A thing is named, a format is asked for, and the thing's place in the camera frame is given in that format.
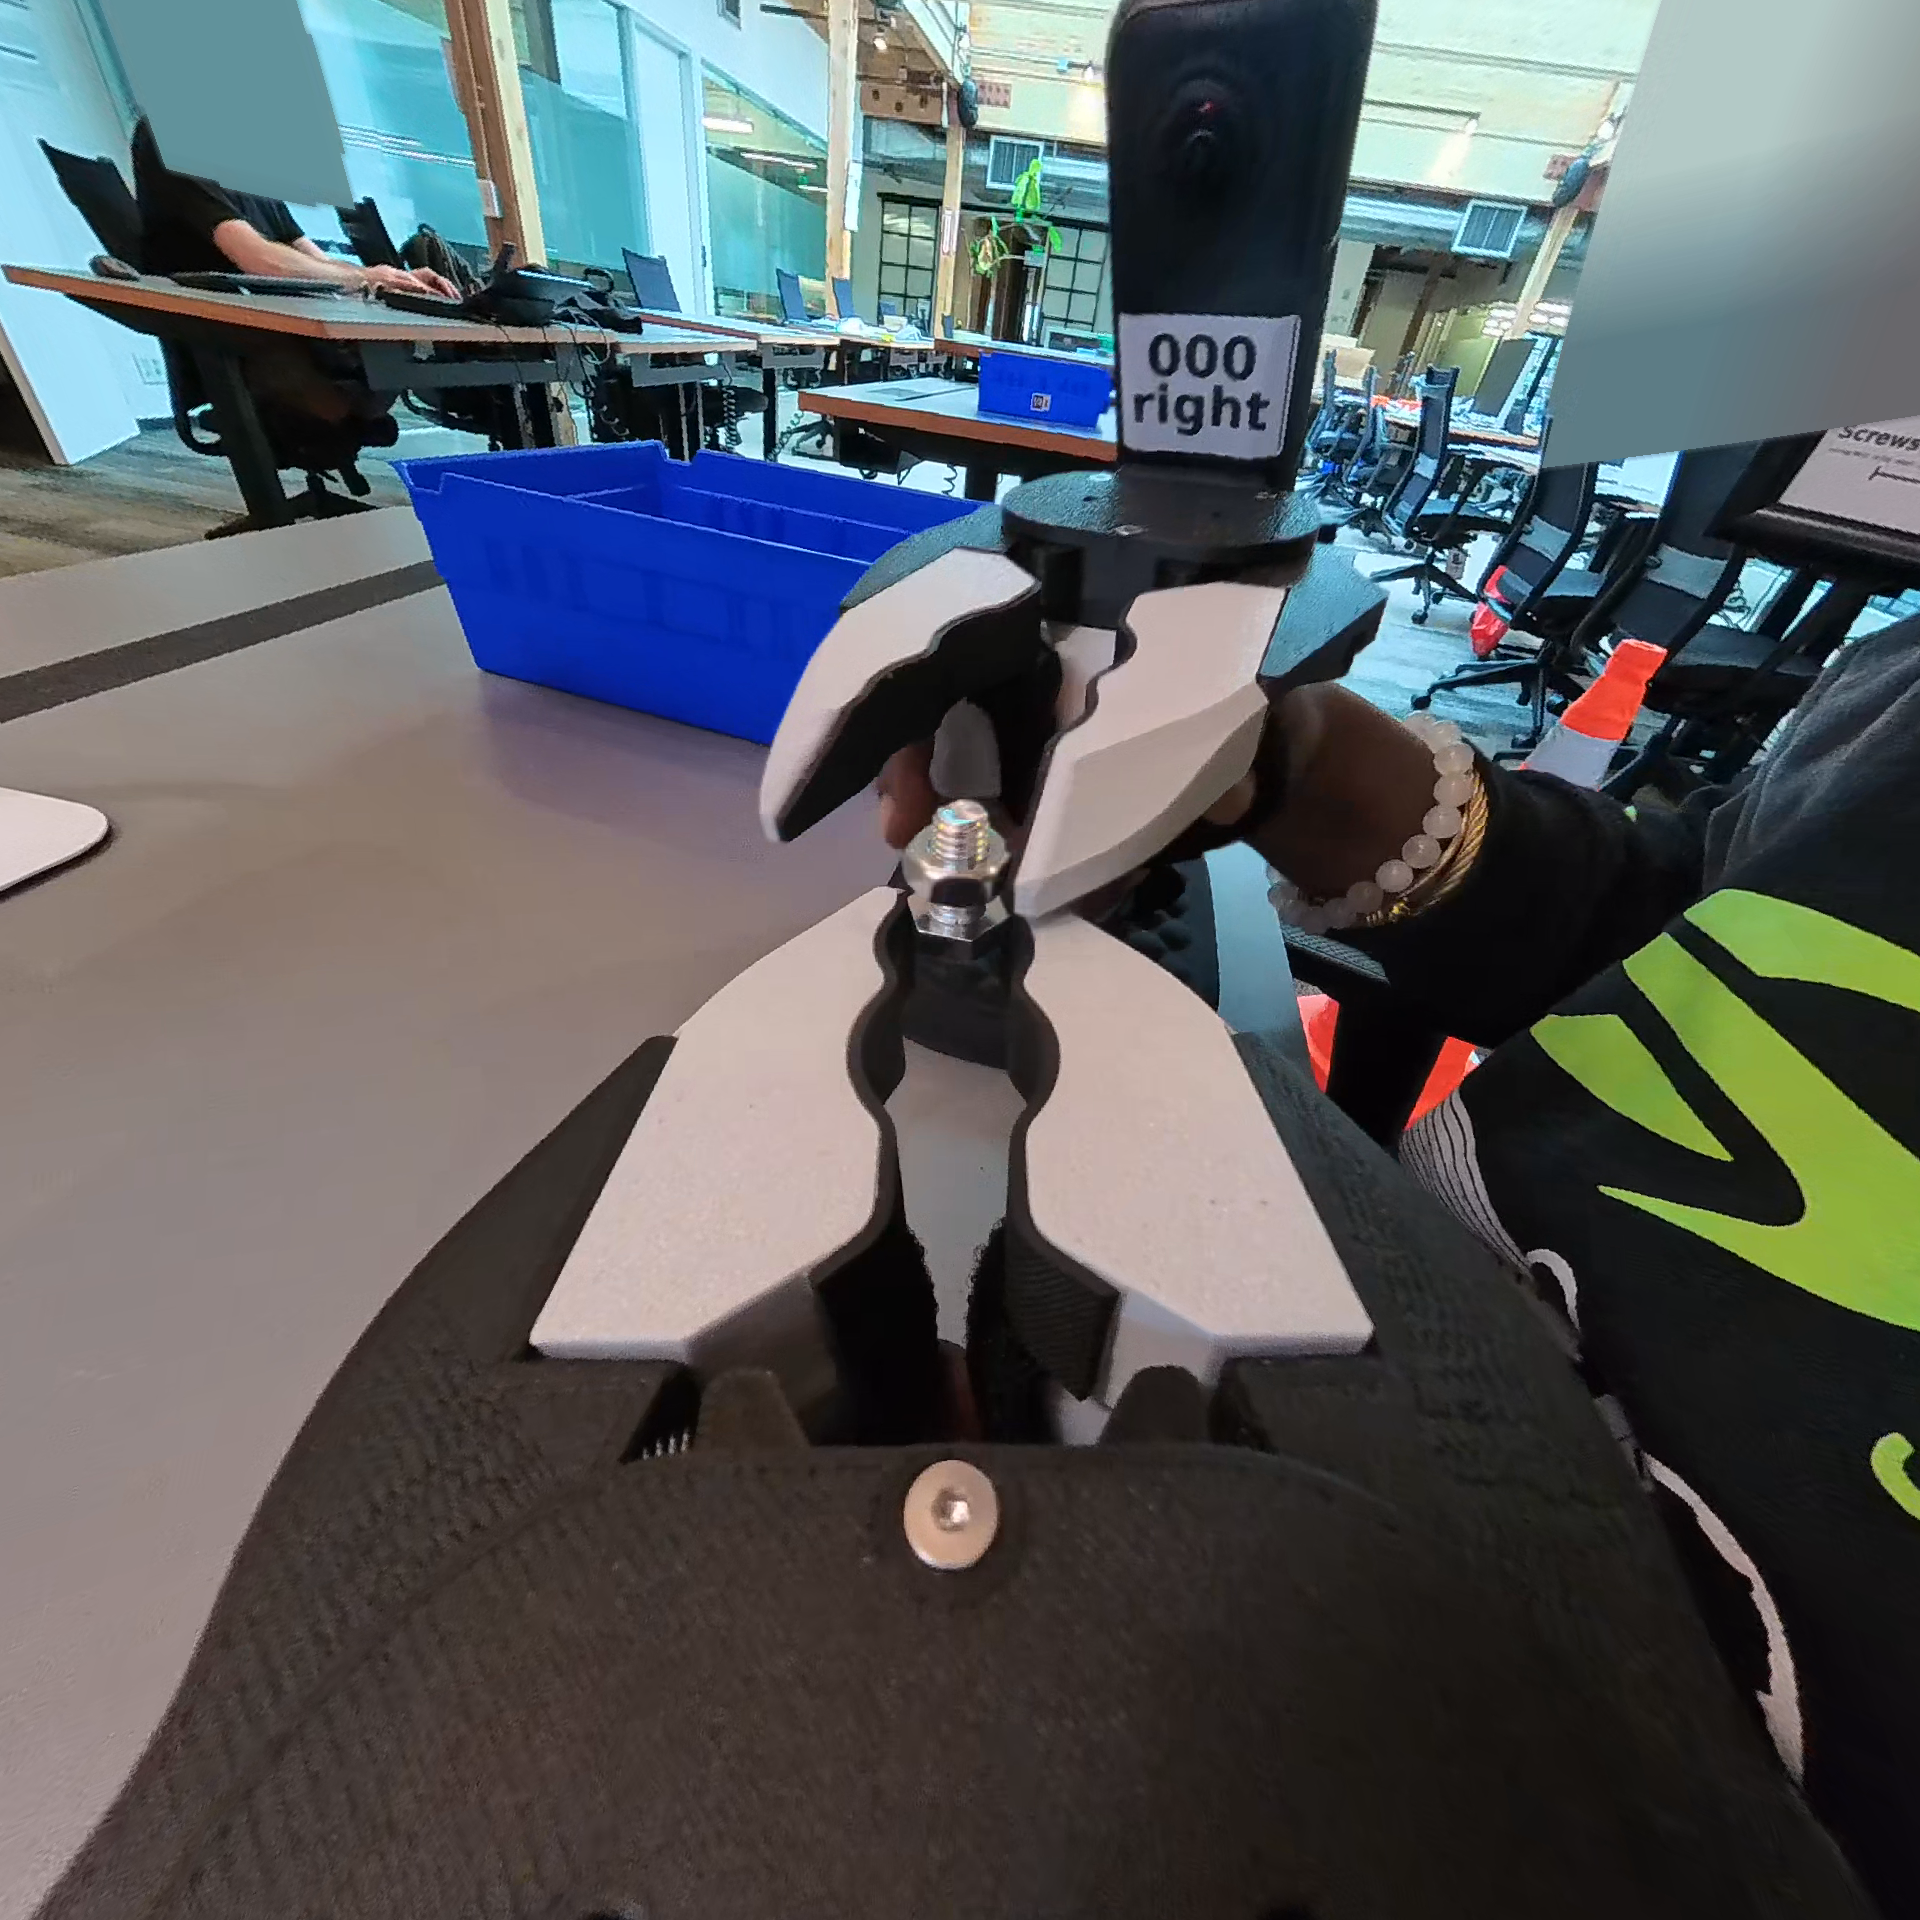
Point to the printed task sheet sign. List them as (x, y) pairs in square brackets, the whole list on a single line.
[(1862, 481)]

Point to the short thick silver bolt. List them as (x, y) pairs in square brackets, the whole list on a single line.
[(956, 919)]

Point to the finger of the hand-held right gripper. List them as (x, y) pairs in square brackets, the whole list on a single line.
[(1172, 720), (885, 678)]

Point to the sign on white stand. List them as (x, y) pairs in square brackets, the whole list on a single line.
[(36, 841)]

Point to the orange traffic cone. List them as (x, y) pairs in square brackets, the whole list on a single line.
[(1384, 1054), (1622, 697)]

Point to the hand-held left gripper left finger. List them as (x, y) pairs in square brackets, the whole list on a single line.
[(736, 1170)]

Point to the black office chair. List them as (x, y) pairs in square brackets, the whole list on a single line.
[(1411, 452), (1547, 555)]

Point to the silver hex nut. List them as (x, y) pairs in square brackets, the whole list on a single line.
[(956, 856)]

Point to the wooden office desk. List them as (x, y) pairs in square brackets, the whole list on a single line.
[(360, 313), (931, 417)]

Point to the blue plastic bin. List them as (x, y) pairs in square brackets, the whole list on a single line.
[(1042, 387)]

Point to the person's black printed shirt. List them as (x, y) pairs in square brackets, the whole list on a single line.
[(1742, 1261)]

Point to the blue plastic box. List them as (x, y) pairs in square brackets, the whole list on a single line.
[(631, 586)]

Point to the person's right forearm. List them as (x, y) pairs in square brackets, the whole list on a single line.
[(1592, 902)]

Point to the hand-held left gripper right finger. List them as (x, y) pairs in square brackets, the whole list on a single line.
[(1186, 1170)]

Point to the hanging green plant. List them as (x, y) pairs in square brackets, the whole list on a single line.
[(1019, 217)]

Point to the person's right hand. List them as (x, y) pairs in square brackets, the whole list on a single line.
[(1338, 793)]

